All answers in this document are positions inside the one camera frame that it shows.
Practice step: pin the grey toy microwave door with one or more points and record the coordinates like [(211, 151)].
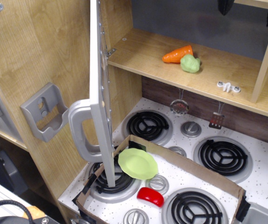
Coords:
[(97, 106)]

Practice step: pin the wooden microwave shelf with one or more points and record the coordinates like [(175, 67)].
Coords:
[(230, 78)]

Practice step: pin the green toy lettuce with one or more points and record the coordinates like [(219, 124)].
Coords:
[(190, 64)]

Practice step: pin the orange toy carrot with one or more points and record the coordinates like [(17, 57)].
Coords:
[(176, 55)]

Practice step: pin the white plastic door latch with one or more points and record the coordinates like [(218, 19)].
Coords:
[(227, 87)]

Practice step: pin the hanging silver toy strainer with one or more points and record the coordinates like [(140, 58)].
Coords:
[(179, 106)]

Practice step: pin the hanging toy spatula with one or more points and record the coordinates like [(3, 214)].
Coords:
[(217, 118)]

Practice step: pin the grey back stove knob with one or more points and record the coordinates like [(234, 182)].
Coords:
[(191, 129)]

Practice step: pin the grey stove knob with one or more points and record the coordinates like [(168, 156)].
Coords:
[(135, 216), (158, 183), (191, 129), (178, 150)]

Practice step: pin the back left black burner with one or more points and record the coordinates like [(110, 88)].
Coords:
[(150, 125)]

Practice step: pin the black burner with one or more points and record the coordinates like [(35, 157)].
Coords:
[(125, 187), (224, 156), (193, 206), (150, 125)]

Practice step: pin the back right black burner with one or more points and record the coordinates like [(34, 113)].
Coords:
[(224, 156)]

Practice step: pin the grey middle stove knob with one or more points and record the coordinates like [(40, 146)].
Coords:
[(178, 150)]

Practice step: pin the light green toy plate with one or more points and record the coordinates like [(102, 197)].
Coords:
[(138, 164)]

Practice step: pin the grey centre stove knob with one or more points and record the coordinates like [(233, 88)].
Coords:
[(158, 183)]

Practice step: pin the front right black burner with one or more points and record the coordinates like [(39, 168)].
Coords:
[(193, 206)]

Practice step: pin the red toy cheese wedge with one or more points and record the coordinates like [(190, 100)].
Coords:
[(151, 196)]

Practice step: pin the front left black burner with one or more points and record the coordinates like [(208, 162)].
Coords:
[(125, 187)]

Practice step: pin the grey front stove knob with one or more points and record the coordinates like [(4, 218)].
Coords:
[(135, 216)]

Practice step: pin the black box on floor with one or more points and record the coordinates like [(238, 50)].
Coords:
[(10, 177)]

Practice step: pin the grey wall phone holder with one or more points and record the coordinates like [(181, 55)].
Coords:
[(41, 104)]

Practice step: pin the brown cardboard barrier frame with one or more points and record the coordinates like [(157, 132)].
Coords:
[(180, 172)]

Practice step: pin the silver aluminium rail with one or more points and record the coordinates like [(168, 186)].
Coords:
[(11, 210)]

